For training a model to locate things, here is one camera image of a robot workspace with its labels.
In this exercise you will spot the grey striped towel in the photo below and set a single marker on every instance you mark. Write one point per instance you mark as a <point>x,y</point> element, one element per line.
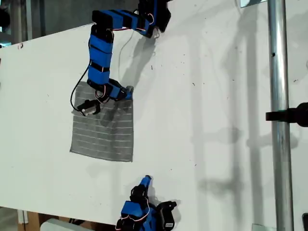
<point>103,134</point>

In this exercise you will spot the wooden table leg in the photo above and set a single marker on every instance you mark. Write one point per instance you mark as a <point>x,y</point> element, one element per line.
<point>32,222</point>

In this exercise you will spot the black round object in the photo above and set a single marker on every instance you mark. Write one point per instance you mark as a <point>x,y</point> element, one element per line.
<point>3,18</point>

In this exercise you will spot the black clamp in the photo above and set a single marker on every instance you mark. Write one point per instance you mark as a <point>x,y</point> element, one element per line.
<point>288,116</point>

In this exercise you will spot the black rectangular object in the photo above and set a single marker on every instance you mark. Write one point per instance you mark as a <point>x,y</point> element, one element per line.
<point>305,222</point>

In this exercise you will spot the wrist camera stalk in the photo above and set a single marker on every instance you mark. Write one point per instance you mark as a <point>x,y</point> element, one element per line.
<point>168,205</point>
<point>97,108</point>

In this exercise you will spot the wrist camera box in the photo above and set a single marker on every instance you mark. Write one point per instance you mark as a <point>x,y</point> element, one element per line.
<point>86,109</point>
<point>168,219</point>

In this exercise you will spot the steel post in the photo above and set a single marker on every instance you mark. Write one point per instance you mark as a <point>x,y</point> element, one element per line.
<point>280,168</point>

